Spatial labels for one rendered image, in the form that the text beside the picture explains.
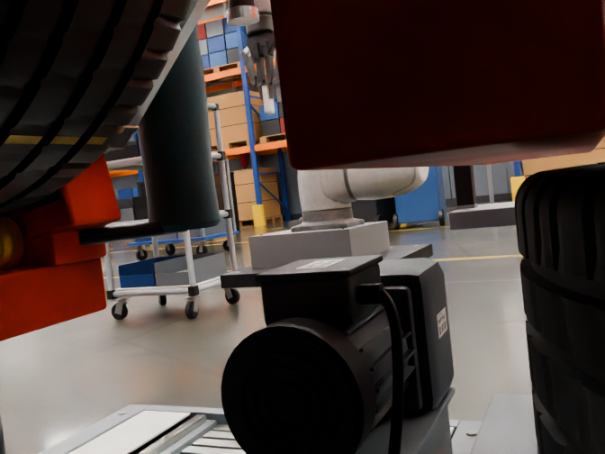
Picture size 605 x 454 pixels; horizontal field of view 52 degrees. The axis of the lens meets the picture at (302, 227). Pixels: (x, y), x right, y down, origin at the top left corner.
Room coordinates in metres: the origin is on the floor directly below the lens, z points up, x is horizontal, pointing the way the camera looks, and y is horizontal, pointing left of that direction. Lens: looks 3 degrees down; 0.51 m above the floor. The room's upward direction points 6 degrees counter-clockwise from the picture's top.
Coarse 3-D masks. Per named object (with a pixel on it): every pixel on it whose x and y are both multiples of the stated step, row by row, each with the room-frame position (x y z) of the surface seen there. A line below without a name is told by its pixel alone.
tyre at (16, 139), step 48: (0, 0) 0.39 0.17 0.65; (48, 0) 0.42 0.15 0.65; (96, 0) 0.45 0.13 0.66; (144, 0) 0.49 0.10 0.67; (0, 48) 0.42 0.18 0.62; (48, 48) 0.45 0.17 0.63; (96, 48) 0.49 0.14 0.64; (144, 48) 0.52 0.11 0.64; (0, 96) 0.44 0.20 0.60; (48, 96) 0.47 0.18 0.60; (96, 96) 0.51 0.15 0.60; (144, 96) 0.56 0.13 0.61; (0, 144) 0.48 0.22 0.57; (48, 144) 0.52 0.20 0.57; (96, 144) 0.58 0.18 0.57; (0, 192) 0.55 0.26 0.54; (48, 192) 0.61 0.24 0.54
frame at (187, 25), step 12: (192, 0) 0.63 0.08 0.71; (204, 0) 0.64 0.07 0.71; (192, 12) 0.63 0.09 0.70; (180, 24) 0.64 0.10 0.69; (192, 24) 0.65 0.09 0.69; (180, 36) 0.65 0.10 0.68; (180, 48) 0.66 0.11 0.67; (168, 60) 0.66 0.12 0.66; (156, 84) 0.67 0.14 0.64; (144, 108) 0.68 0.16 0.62; (132, 120) 0.68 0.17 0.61; (132, 132) 0.69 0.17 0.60; (120, 144) 0.69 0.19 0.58
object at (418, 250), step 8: (392, 248) 2.02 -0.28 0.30; (400, 248) 1.99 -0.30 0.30; (408, 248) 1.96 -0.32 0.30; (416, 248) 1.94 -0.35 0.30; (424, 248) 1.94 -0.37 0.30; (384, 256) 1.81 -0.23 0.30; (392, 256) 1.79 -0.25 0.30; (400, 256) 1.77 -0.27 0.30; (408, 256) 1.79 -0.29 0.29; (416, 256) 1.86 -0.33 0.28; (424, 256) 1.94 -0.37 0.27; (232, 272) 1.84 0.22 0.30; (240, 272) 1.81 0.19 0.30; (248, 272) 1.79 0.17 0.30; (256, 272) 1.77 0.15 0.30; (224, 280) 1.80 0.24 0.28; (232, 280) 1.79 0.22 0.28; (240, 280) 1.78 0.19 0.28; (248, 280) 1.76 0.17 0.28
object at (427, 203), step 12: (432, 168) 6.66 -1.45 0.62; (432, 180) 6.66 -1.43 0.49; (420, 192) 6.71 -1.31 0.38; (432, 192) 6.67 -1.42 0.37; (444, 192) 7.13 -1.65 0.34; (396, 204) 6.80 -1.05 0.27; (408, 204) 6.76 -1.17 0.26; (420, 204) 6.71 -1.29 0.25; (432, 204) 6.67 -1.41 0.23; (444, 204) 7.02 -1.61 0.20; (396, 216) 6.78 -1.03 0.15; (408, 216) 6.76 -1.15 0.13; (420, 216) 6.72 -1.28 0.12; (432, 216) 6.67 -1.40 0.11; (444, 216) 6.67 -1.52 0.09; (396, 228) 6.80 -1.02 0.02
